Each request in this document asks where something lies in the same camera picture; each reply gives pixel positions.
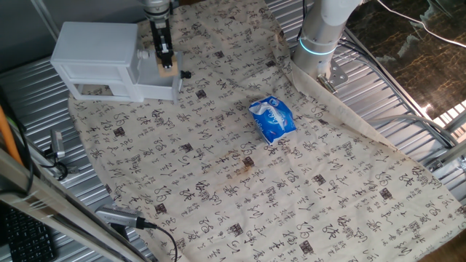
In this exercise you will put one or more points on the orange pole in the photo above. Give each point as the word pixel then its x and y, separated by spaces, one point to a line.
pixel 9 138

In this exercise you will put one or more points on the grey metal frame post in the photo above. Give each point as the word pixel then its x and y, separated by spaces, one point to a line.
pixel 45 22

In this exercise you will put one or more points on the blue tissue pack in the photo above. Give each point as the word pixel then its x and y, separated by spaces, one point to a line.
pixel 273 123

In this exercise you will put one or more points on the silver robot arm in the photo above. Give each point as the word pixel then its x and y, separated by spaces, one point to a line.
pixel 320 25

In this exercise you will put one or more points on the black drawer knob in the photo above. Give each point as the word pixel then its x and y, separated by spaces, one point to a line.
pixel 186 74

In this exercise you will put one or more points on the large silver camera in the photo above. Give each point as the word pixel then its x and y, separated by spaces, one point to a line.
pixel 120 216

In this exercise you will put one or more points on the beige calligraphy print cloth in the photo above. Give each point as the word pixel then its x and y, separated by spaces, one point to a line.
pixel 255 200

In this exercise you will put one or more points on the light wooden cube block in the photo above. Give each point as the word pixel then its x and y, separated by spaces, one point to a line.
pixel 174 71

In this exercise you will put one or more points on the aluminium frame beam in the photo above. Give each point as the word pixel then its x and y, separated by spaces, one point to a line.
pixel 54 203

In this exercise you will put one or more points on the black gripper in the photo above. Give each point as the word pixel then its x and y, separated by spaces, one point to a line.
pixel 161 34

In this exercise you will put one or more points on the white plastic drawer cabinet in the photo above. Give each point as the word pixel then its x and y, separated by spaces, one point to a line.
pixel 94 43

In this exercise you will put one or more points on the black keyboard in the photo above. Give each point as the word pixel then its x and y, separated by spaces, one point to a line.
pixel 29 236

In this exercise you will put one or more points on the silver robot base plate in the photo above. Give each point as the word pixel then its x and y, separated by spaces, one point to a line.
pixel 336 74

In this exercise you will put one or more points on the white drawer knob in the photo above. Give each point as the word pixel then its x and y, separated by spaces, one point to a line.
pixel 143 54

